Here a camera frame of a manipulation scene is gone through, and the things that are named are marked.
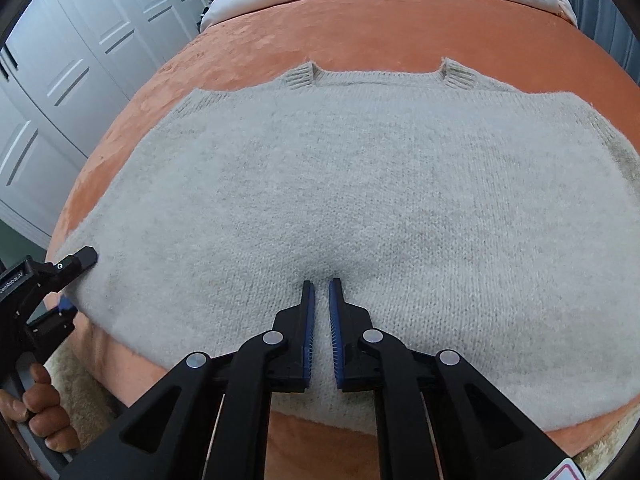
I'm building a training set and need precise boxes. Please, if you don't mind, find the cream knit heart sweater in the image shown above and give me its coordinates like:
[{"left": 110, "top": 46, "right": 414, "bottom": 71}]
[{"left": 62, "top": 60, "right": 639, "bottom": 432}]

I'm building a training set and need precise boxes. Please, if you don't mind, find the person's left hand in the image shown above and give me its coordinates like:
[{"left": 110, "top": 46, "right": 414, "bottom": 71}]
[{"left": 0, "top": 363, "right": 80, "bottom": 453}]

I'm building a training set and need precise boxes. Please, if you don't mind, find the cream fluffy sleeve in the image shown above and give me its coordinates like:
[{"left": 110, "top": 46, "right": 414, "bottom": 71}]
[{"left": 44, "top": 344, "right": 119, "bottom": 448}]

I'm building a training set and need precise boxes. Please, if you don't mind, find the white wardrobe with red stickers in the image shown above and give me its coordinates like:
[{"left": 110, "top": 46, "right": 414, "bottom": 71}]
[{"left": 1, "top": 0, "right": 208, "bottom": 247}]

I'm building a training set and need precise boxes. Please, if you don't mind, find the blue grey striped curtain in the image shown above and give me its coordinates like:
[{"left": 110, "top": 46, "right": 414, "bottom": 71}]
[{"left": 568, "top": 0, "right": 640, "bottom": 84}]

